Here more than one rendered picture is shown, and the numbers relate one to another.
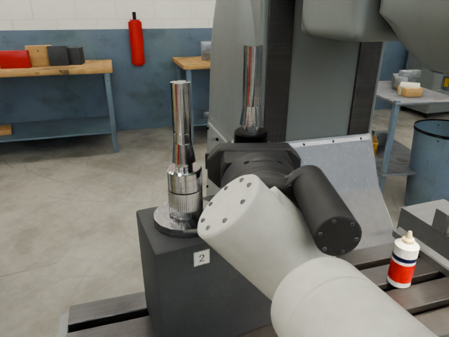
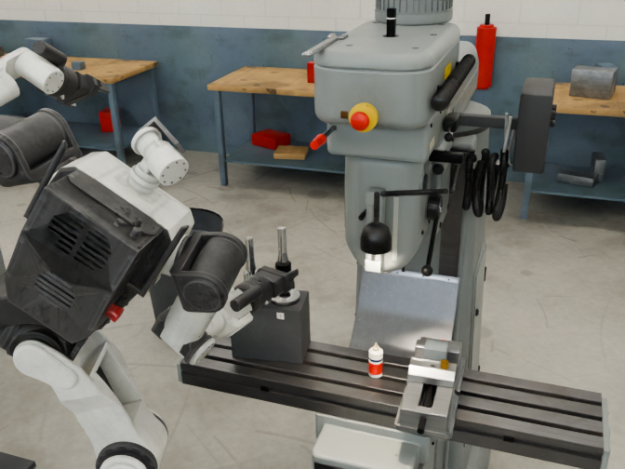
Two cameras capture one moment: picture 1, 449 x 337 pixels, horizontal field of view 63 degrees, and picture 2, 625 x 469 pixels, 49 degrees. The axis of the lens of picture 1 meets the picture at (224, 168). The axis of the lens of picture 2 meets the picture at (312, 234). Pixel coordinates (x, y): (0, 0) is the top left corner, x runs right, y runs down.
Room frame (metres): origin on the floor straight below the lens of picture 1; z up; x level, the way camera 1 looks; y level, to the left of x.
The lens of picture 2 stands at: (-0.89, -1.16, 2.16)
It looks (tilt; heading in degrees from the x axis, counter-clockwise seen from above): 25 degrees down; 36
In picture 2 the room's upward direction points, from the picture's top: 1 degrees counter-clockwise
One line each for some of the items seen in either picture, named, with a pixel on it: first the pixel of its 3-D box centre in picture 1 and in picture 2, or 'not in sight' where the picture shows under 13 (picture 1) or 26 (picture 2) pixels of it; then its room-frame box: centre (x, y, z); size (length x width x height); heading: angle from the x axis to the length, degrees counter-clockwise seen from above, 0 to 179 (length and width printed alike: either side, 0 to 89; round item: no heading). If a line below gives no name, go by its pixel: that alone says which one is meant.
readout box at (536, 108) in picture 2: not in sight; (536, 124); (0.92, -0.58, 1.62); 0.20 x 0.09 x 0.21; 16
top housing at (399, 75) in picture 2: not in sight; (391, 69); (0.55, -0.34, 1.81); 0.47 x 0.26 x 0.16; 16
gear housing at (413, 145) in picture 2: not in sight; (392, 119); (0.58, -0.33, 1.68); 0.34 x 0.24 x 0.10; 16
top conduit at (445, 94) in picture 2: not in sight; (454, 79); (0.61, -0.47, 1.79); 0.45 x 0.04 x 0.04; 16
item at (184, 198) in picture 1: (185, 193); not in sight; (0.44, 0.05, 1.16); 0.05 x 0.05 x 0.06
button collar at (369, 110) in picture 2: not in sight; (363, 117); (0.31, -0.41, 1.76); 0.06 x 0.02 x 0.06; 106
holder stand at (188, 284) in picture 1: (219, 261); (270, 322); (0.46, 0.01, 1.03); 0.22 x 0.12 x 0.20; 114
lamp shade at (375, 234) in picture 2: not in sight; (376, 235); (0.35, -0.43, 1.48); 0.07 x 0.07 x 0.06
